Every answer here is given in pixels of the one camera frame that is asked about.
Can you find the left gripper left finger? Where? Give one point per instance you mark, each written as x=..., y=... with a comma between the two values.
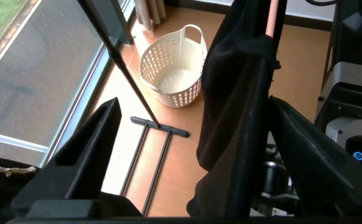
x=84, y=161

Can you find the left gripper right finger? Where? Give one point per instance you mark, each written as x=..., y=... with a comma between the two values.
x=321, y=180

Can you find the black mesh garment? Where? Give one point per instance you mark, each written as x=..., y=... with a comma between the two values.
x=230, y=93

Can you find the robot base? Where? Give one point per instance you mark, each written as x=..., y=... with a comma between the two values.
x=349, y=74

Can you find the black clothes rack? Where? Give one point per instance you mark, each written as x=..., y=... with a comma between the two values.
x=118, y=59

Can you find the white laundry basket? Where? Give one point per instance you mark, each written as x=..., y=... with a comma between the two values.
x=181, y=84

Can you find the beige curtain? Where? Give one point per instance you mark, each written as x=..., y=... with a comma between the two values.
x=146, y=12

